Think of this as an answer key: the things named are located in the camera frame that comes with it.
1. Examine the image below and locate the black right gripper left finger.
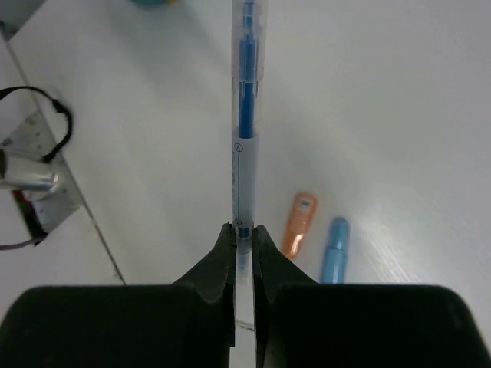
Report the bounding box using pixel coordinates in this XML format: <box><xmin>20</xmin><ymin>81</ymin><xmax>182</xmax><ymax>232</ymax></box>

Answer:
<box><xmin>1</xmin><ymin>224</ymin><xmax>235</xmax><ymax>367</ymax></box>

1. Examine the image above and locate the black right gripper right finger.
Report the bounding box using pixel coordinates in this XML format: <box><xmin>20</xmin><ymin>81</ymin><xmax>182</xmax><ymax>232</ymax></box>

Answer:
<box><xmin>252</xmin><ymin>226</ymin><xmax>490</xmax><ymax>367</ymax></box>

